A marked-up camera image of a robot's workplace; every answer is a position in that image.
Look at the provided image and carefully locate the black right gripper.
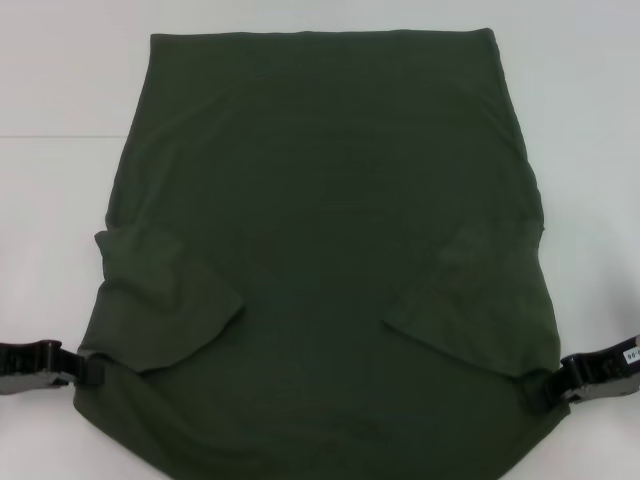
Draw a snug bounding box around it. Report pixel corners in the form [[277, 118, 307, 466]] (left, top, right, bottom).
[[523, 334, 640, 415]]

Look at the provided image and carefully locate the dark green shirt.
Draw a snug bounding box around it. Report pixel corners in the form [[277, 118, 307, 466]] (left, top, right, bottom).
[[72, 28, 571, 480]]

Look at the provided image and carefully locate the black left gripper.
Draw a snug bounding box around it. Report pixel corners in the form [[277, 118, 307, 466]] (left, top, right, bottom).
[[0, 338, 105, 396]]

